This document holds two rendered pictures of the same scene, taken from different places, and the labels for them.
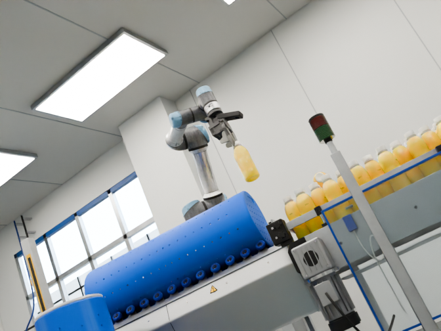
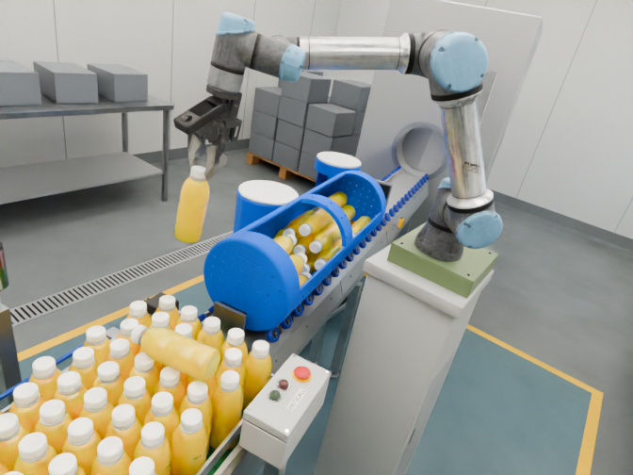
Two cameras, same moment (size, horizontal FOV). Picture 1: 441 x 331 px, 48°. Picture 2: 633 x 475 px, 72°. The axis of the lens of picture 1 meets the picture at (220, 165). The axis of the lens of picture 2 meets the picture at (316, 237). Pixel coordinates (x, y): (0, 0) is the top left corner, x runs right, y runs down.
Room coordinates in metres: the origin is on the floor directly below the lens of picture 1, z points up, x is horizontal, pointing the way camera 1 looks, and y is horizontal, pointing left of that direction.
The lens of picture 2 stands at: (2.51, -1.04, 1.79)
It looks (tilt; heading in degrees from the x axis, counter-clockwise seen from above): 26 degrees down; 98
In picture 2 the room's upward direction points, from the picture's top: 11 degrees clockwise
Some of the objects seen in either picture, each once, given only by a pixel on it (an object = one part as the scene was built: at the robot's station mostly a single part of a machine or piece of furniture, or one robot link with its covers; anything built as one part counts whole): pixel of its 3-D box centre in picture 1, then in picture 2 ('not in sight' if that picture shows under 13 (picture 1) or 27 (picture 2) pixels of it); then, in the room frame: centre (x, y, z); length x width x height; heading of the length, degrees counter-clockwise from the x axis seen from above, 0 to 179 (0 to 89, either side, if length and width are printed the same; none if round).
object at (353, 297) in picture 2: not in sight; (345, 331); (2.50, 0.90, 0.31); 0.06 x 0.06 x 0.63; 77
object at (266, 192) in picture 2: (69, 308); (268, 191); (2.00, 0.80, 1.03); 0.28 x 0.28 x 0.01
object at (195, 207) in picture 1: (194, 213); (456, 201); (2.72, 0.25, 1.38); 0.13 x 0.12 x 0.14; 107
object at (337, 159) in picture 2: not in sight; (338, 159); (2.20, 1.59, 1.03); 0.28 x 0.28 x 0.01
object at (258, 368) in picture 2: not in sight; (256, 378); (2.33, -0.26, 0.99); 0.07 x 0.07 x 0.19
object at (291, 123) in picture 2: not in sight; (310, 126); (1.46, 4.20, 0.59); 1.20 x 0.80 x 1.19; 156
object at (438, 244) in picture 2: not in sight; (442, 235); (2.72, 0.25, 1.26); 0.15 x 0.15 x 0.10
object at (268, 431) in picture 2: not in sight; (287, 406); (2.43, -0.37, 1.05); 0.20 x 0.10 x 0.10; 77
